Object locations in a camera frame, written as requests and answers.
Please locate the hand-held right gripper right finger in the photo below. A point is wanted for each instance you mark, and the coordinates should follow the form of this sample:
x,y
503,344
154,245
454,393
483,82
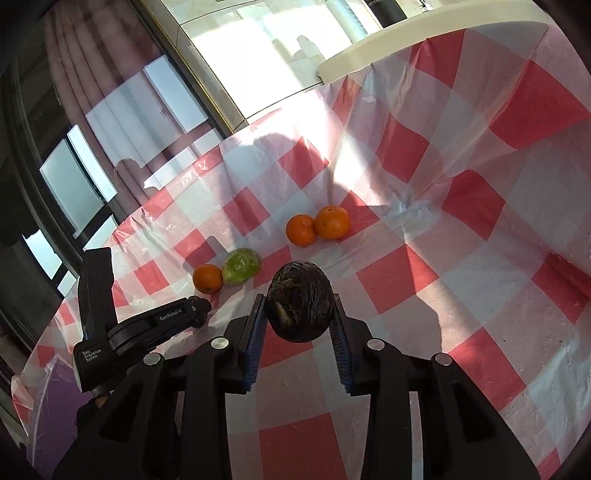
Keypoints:
x,y
342,353

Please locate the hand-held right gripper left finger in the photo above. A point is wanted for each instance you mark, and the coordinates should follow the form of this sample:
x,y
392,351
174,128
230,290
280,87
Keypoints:
x,y
255,344

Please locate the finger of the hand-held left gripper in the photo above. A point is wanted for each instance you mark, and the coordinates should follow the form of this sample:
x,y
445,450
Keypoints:
x,y
196,311

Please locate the dark brown round avocado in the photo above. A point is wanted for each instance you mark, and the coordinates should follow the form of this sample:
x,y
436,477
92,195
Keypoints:
x,y
300,302

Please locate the orange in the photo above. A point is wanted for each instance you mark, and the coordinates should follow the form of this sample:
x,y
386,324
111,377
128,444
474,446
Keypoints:
x,y
301,230
332,222
207,279

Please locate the green fruit in plastic wrap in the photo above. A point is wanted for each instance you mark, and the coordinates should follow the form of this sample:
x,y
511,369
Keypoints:
x,y
241,266

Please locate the window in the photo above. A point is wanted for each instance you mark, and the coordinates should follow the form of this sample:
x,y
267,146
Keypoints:
x,y
69,180

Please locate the red white checkered tablecloth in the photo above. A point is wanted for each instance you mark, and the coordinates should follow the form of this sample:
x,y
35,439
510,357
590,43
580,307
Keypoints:
x,y
461,240

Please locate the pink curtain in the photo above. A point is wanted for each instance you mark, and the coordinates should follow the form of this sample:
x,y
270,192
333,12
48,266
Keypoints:
x,y
115,69

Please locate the white board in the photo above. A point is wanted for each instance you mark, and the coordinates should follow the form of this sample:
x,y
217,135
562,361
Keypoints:
x,y
415,44

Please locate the black bottle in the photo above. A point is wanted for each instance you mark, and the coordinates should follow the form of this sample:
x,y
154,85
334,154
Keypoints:
x,y
385,10

